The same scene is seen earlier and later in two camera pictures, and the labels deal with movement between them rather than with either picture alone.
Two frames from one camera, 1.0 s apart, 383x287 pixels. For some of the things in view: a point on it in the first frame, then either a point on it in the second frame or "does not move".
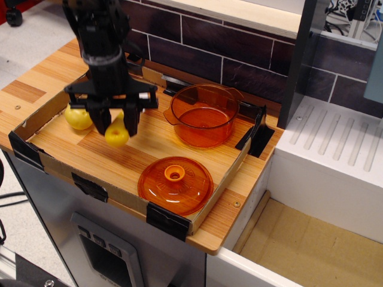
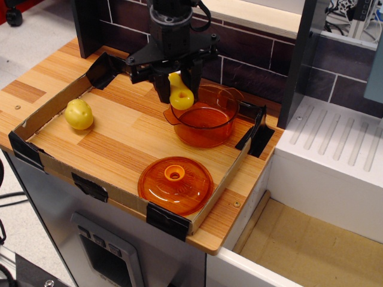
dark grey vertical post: [312, 19] does not move
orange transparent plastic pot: [203, 114] does not move
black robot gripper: [108, 86] to [170, 45]
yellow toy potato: [78, 118] does not move
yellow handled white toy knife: [117, 135] to [181, 97]
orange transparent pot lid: [178, 185] does not move
